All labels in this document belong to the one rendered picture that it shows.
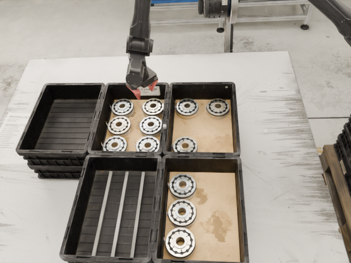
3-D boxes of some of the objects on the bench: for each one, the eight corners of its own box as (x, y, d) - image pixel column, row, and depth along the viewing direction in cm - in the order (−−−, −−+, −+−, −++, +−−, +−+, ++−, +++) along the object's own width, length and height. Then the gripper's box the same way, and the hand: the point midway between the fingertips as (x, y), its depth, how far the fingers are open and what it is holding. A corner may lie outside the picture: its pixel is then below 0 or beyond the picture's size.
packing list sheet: (5, 112, 173) (4, 112, 172) (46, 111, 171) (46, 111, 171) (-19, 164, 153) (-20, 164, 153) (27, 164, 151) (26, 163, 151)
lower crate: (61, 114, 170) (53, 98, 160) (116, 114, 167) (110, 98, 158) (37, 180, 145) (25, 166, 136) (101, 181, 143) (93, 168, 133)
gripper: (144, 53, 116) (150, 83, 128) (120, 68, 112) (129, 97, 124) (156, 62, 112) (161, 92, 125) (131, 77, 109) (139, 107, 121)
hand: (144, 93), depth 124 cm, fingers open, 6 cm apart
